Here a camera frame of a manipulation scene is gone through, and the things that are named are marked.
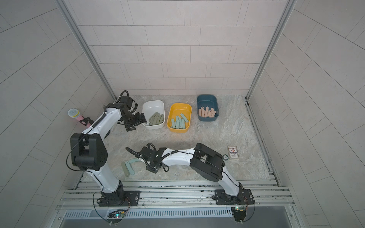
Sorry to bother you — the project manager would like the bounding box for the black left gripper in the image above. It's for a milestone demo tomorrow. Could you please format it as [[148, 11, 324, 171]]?
[[122, 112, 149, 131]]

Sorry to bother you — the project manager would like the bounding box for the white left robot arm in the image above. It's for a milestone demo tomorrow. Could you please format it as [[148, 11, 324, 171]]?
[[69, 90, 147, 206]]

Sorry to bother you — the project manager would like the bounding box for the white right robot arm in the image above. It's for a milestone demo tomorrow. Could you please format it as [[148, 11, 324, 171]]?
[[125, 143, 245, 203]]

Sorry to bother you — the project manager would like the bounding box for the white storage box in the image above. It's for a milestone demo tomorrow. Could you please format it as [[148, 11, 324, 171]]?
[[142, 100, 165, 130]]

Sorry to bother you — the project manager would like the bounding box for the yellow storage box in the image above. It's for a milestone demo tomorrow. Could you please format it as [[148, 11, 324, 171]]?
[[166, 103, 192, 133]]

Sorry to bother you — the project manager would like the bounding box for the dark teal storage box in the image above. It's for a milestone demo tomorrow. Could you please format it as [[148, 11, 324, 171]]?
[[197, 94, 219, 122]]

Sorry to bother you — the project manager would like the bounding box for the black microphone stand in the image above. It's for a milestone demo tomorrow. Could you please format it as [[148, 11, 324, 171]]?
[[79, 117, 94, 128]]

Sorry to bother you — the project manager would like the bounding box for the pink toy microphone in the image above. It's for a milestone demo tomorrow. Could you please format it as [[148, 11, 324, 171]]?
[[67, 108, 83, 121]]

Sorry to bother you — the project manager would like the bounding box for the left circuit board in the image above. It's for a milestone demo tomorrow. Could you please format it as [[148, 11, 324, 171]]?
[[108, 210, 126, 219]]

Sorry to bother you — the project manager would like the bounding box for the circuit board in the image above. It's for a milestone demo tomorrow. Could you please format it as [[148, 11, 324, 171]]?
[[108, 210, 126, 219], [231, 206, 247, 223]]

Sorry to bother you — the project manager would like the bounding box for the small printed card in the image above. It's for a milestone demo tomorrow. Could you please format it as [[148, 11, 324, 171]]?
[[228, 146, 239, 160]]

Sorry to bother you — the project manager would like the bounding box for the right circuit board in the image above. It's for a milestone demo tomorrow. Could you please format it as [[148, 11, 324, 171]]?
[[231, 206, 247, 223]]

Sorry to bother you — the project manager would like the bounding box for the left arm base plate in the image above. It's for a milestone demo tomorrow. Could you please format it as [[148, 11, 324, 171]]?
[[97, 191, 141, 207]]

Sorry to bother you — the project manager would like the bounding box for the aluminium rail frame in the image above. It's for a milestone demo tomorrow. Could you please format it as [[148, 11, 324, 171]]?
[[57, 179, 295, 210]]

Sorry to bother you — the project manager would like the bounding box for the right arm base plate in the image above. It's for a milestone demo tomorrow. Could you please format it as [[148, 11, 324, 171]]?
[[211, 189, 255, 205]]

